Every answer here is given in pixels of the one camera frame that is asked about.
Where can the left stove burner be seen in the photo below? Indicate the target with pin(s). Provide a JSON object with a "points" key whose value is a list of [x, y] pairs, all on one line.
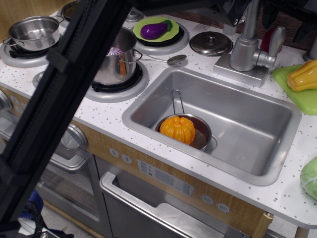
{"points": [[17, 57]]}

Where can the silver stove knob front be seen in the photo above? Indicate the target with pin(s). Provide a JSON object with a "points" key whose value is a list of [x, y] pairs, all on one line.
{"points": [[73, 138]]}

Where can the metal spoon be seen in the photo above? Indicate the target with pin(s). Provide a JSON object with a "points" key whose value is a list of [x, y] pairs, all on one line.
{"points": [[171, 61]]}

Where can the tall steel pot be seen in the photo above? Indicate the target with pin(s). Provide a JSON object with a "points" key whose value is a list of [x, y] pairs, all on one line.
{"points": [[120, 68]]}

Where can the steel bowl pot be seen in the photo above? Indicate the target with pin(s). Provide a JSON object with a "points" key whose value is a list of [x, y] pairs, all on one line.
{"points": [[34, 33]]}

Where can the oven door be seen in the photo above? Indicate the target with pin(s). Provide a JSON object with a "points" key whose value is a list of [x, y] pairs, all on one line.
{"points": [[70, 186]]}

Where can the silver knob far left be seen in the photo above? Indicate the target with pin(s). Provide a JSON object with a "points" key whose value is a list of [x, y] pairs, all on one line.
{"points": [[5, 103]]}

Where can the purple toy onion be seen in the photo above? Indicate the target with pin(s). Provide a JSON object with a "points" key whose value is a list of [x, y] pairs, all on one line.
{"points": [[113, 51]]}

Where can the back stove burner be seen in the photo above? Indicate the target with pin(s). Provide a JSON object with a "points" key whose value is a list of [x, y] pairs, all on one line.
{"points": [[161, 51]]}

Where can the dishwasher door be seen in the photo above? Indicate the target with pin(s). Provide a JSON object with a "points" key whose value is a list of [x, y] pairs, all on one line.
{"points": [[137, 209]]}

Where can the green cutting board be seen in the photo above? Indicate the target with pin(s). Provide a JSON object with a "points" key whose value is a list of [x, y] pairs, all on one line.
{"points": [[305, 100]]}

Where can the yellow toy squash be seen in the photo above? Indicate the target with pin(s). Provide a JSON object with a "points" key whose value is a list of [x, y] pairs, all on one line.
{"points": [[303, 78]]}

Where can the front stove burner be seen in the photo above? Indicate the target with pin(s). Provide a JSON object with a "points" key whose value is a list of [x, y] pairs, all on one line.
{"points": [[123, 95]]}

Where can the purple toy eggplant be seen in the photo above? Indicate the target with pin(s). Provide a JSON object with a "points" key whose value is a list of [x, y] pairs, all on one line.
{"points": [[155, 30]]}

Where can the green plate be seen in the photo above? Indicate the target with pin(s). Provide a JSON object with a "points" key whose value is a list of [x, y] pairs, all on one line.
{"points": [[167, 36]]}

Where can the small steel saucepan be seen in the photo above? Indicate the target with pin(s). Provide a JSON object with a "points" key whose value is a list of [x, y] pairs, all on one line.
{"points": [[203, 131]]}

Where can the silver knob back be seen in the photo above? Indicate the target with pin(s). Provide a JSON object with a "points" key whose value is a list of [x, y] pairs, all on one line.
{"points": [[134, 16]]}

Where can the orange toy pumpkin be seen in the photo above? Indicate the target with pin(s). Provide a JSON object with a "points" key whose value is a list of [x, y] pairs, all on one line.
{"points": [[178, 128]]}

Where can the steel pot lid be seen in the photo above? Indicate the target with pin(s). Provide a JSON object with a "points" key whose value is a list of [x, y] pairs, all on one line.
{"points": [[211, 43]]}

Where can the silver sink basin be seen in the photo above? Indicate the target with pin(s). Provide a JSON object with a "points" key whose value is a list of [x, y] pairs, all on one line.
{"points": [[252, 132]]}

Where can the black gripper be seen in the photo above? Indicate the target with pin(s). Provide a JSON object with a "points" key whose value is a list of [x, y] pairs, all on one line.
{"points": [[302, 10]]}

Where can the red toy vegetable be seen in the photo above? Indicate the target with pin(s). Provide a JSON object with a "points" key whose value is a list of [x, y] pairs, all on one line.
{"points": [[266, 40]]}

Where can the silver toy faucet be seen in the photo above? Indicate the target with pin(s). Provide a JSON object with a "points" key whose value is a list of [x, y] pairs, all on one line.
{"points": [[247, 63]]}

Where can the green toy cabbage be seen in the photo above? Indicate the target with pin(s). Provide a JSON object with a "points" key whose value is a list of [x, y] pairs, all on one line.
{"points": [[308, 177]]}

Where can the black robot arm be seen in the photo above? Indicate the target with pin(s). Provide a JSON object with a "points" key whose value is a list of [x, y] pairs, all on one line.
{"points": [[72, 67]]}

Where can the stove burner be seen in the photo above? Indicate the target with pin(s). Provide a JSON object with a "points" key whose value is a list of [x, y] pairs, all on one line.
{"points": [[123, 95], [161, 51], [17, 57]]}

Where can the silver faucet lever handle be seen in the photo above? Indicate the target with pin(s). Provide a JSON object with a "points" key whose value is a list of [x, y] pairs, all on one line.
{"points": [[276, 41]]}

